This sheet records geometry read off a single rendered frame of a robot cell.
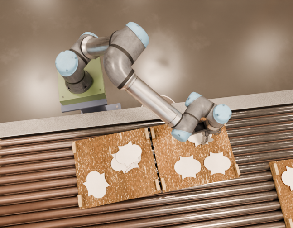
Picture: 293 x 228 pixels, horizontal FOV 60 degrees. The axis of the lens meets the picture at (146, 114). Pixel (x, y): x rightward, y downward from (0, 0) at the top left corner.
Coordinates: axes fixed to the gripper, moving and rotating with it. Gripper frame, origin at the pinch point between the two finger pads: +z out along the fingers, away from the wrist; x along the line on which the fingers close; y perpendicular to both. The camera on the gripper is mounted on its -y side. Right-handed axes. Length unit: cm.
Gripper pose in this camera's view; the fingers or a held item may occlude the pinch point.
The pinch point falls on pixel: (199, 134)
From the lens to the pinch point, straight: 140.2
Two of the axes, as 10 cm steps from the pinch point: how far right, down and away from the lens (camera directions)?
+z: -0.3, 3.3, 9.4
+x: -1.8, -9.3, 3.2
